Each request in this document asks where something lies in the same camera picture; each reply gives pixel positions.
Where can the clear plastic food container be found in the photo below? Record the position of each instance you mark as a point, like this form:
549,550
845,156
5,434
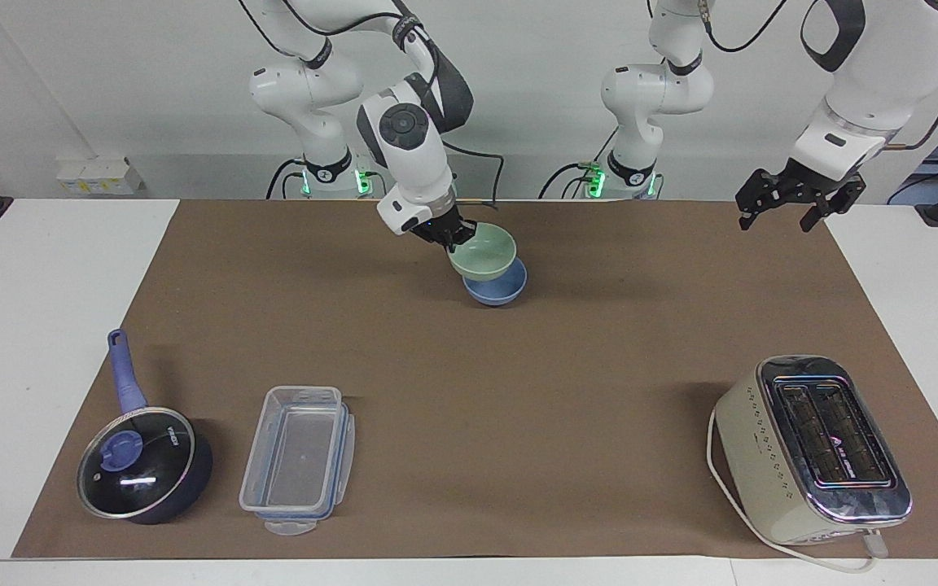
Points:
294,456

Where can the blue bowl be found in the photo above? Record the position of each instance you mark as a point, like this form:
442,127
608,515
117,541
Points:
500,291

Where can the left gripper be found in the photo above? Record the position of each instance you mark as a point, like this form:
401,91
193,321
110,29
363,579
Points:
815,184

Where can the white wall socket box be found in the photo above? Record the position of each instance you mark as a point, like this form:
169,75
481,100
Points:
98,177

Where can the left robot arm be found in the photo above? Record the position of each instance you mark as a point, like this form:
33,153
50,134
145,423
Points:
652,89

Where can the dark blue saucepan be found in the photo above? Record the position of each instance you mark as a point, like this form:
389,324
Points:
129,376

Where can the glass pot lid blue knob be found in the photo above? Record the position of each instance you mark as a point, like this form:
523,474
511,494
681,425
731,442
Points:
139,464

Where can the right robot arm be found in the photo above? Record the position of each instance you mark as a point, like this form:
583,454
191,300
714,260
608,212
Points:
408,159

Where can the cream and chrome toaster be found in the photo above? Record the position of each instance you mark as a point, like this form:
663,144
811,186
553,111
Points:
811,456

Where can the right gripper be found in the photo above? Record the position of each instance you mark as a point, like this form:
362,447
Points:
439,227

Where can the green bowl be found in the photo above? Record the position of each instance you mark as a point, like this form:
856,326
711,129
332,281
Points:
487,248

